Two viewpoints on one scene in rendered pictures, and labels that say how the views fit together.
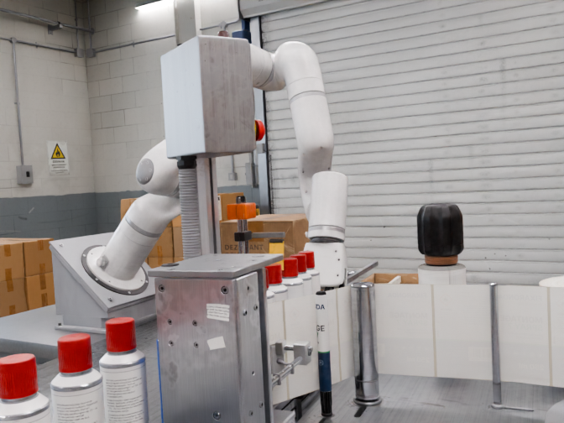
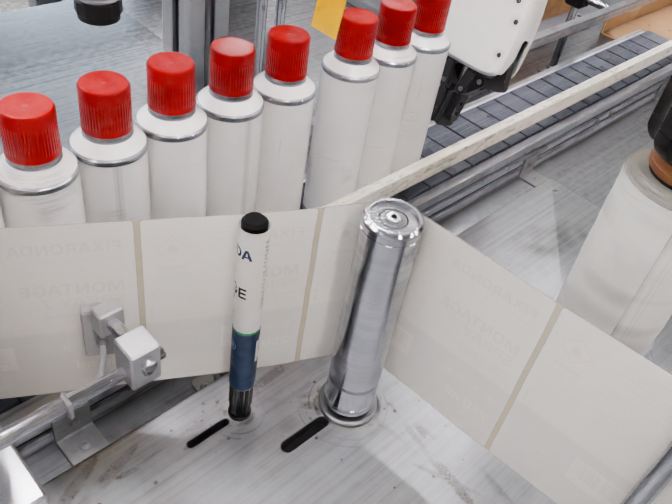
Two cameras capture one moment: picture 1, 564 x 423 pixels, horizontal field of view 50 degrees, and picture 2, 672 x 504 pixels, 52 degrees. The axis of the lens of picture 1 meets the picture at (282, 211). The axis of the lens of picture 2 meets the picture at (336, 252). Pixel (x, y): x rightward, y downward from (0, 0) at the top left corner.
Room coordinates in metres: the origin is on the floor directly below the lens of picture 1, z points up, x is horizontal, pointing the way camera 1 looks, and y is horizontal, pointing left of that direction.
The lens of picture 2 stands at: (0.61, -0.18, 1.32)
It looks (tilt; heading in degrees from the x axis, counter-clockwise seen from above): 41 degrees down; 16
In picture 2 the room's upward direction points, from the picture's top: 11 degrees clockwise
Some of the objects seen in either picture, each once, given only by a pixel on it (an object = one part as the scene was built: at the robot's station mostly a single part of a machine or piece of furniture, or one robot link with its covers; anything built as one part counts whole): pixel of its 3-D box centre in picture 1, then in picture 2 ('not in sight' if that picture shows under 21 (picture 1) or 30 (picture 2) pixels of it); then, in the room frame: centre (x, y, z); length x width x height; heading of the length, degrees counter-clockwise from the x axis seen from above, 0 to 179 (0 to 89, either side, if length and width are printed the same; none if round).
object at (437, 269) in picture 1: (441, 284); (663, 216); (1.10, -0.29, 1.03); 0.09 x 0.09 x 0.30
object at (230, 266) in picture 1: (218, 263); not in sight; (0.71, 0.08, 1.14); 0.14 x 0.11 x 0.01; 157
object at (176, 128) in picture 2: not in sight; (173, 181); (0.98, 0.07, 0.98); 0.05 x 0.05 x 0.20
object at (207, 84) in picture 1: (207, 101); not in sight; (1.07, 0.12, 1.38); 0.17 x 0.10 x 0.19; 32
